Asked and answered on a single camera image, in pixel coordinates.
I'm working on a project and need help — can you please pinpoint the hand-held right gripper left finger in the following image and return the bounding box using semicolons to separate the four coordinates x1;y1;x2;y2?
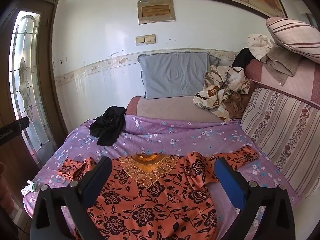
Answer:
29;156;113;240

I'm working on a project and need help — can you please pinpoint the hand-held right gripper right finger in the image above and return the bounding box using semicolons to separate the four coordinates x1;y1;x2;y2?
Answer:
205;157;296;240

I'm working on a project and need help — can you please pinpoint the orange black floral blouse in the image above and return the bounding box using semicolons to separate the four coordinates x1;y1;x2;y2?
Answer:
58;146;259;240

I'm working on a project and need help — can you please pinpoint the stained glass door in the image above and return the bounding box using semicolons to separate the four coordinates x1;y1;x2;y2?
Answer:
0;0;68;170

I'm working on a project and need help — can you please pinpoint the small white cloth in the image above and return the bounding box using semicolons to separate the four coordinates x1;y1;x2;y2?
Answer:
20;180;37;196

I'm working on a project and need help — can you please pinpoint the striped floral sofa cushion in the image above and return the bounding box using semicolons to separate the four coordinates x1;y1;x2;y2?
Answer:
240;59;320;198

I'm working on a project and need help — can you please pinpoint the black garment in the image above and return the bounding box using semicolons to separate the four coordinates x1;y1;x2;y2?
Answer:
89;106;127;146

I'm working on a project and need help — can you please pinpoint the purple floral bed sheet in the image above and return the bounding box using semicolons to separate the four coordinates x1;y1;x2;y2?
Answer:
23;114;300;240

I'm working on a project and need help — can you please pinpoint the cream brown floral blanket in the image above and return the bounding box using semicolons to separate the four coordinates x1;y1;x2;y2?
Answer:
193;65;250;122

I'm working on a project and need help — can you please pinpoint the pink bed mattress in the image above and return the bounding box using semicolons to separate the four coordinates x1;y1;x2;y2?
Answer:
125;95;225;122

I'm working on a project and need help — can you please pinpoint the grey pillow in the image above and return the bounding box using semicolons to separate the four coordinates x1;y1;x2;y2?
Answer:
138;52;221;99

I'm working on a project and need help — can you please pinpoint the dark cloth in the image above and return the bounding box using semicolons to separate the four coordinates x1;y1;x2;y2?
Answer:
232;47;258;68

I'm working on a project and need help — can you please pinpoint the brown knitted cloth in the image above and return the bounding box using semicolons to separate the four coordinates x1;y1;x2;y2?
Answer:
262;47;303;86

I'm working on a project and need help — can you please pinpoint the cream floral cloth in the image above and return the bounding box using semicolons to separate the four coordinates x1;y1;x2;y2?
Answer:
247;33;275;63

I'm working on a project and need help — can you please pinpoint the pink striped pillow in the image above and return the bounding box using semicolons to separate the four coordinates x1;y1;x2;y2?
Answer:
265;17;320;64

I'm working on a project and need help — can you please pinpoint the double wall light switch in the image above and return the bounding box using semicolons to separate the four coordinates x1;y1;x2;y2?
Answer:
135;34;156;46

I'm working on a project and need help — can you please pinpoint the beige wall panel cover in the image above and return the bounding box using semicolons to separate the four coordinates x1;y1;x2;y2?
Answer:
137;0;176;25

